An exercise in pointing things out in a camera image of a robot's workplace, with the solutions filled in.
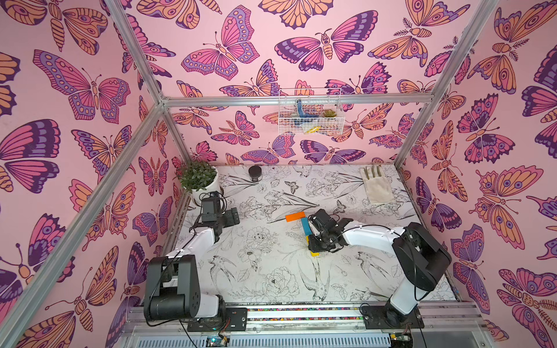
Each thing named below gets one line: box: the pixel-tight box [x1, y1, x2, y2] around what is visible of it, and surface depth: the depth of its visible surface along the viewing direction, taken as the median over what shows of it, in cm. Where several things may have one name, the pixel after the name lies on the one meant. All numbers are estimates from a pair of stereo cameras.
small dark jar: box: [248, 165, 263, 182], surface depth 115 cm
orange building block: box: [285, 211, 307, 223], surface depth 102 cm
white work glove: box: [360, 164, 395, 206], surface depth 112 cm
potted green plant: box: [173, 160, 219, 204], surface depth 96 cm
